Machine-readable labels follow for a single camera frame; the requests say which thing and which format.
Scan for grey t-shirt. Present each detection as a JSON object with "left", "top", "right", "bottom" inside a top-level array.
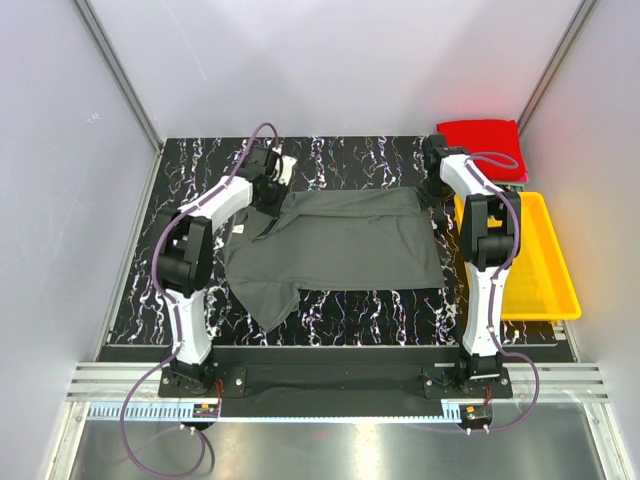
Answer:
[{"left": 224, "top": 187, "right": 444, "bottom": 331}]

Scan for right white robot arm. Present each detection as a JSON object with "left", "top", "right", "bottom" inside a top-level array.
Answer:
[{"left": 418, "top": 134, "right": 521, "bottom": 397}]

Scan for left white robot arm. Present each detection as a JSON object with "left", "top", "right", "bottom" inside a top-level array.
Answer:
[{"left": 151, "top": 147, "right": 297, "bottom": 396}]

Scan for folded red t-shirt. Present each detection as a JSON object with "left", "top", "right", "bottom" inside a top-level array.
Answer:
[{"left": 436, "top": 119, "right": 529, "bottom": 184}]

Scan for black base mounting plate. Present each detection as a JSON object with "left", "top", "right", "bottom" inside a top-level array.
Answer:
[{"left": 159, "top": 346, "right": 513, "bottom": 406}]

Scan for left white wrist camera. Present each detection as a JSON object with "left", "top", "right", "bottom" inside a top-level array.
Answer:
[{"left": 272, "top": 155, "right": 297, "bottom": 186}]

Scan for right aluminium frame post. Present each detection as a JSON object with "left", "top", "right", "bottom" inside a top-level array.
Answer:
[{"left": 517, "top": 0, "right": 600, "bottom": 139}]

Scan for aluminium frame post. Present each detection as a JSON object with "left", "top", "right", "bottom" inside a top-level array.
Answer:
[
  {"left": 70, "top": 0, "right": 164, "bottom": 154},
  {"left": 517, "top": 0, "right": 600, "bottom": 139}
]

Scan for white slotted cable duct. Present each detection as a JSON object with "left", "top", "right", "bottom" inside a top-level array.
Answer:
[{"left": 87, "top": 400, "right": 461, "bottom": 424}]

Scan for aluminium rail profile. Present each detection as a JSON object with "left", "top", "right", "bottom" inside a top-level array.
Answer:
[{"left": 67, "top": 362, "right": 609, "bottom": 403}]

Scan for left aluminium frame post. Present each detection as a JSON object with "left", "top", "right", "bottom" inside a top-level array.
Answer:
[{"left": 70, "top": 0, "right": 164, "bottom": 154}]

